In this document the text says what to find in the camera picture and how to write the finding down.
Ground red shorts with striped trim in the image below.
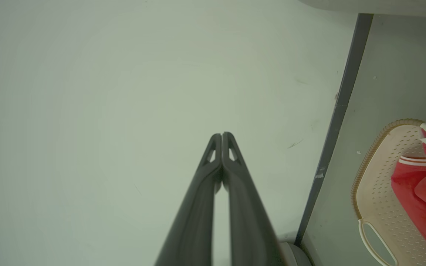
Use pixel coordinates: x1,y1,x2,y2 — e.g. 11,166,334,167
390,155,426,256

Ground cream perforated laundry basket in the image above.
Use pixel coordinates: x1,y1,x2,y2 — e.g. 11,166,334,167
351,119,426,266

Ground black baseboard strip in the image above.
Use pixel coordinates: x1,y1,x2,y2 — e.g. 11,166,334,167
294,13,374,247

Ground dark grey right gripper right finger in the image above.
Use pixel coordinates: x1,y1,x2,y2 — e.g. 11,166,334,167
222,132,287,266

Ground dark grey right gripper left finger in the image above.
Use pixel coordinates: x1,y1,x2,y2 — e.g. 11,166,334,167
154,133,223,266

